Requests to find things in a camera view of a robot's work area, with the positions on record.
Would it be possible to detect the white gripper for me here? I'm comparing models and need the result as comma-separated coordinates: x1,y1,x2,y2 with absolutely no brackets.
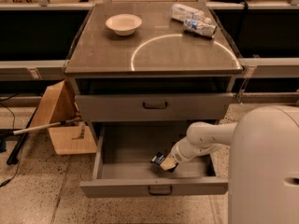
160,137,222,172

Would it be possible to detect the blue rxbar blueberry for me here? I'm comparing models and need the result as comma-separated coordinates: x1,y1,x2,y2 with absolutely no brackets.
151,152,165,165

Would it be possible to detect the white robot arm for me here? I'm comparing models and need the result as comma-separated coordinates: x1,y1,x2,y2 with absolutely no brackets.
161,105,299,224

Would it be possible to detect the open grey middle drawer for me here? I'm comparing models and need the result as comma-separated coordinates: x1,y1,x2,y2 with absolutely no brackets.
80,121,228,198

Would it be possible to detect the grey upper drawer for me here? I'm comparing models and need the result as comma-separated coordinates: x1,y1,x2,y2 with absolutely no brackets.
75,93,234,122

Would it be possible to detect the grey metal drawer cabinet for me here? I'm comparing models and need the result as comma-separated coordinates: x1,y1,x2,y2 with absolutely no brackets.
65,2,243,135

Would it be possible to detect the brown cardboard box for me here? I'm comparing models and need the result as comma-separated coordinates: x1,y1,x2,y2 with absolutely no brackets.
31,81,97,155

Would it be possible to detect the crinkled silver snack bag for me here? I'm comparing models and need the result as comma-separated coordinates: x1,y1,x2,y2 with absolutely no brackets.
183,19,217,38

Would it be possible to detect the white paper bowl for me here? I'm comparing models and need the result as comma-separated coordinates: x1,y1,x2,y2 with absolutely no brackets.
106,14,142,36

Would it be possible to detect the clear plastic water bottle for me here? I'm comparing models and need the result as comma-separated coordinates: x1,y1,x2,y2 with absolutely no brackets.
170,4,212,24

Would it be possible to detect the white and black pole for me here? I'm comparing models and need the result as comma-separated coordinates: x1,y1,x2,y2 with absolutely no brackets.
0,118,82,137

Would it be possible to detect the black floor cable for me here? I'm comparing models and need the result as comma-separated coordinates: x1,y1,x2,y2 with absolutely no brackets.
0,93,24,189

